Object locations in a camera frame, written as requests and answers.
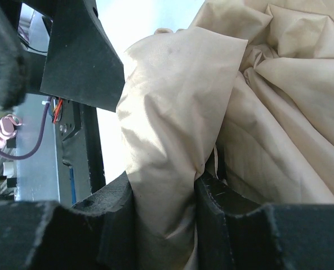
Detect beige folding umbrella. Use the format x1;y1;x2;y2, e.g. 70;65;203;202
117;1;334;269

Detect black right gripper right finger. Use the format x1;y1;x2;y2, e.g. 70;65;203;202
194;173;334;269

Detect pink object in background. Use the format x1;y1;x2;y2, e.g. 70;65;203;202
0;114;22;150

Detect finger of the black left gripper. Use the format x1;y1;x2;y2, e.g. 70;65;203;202
41;1;124;111
0;8;28;110

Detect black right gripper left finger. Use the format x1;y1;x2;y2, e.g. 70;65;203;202
0;174;136;269

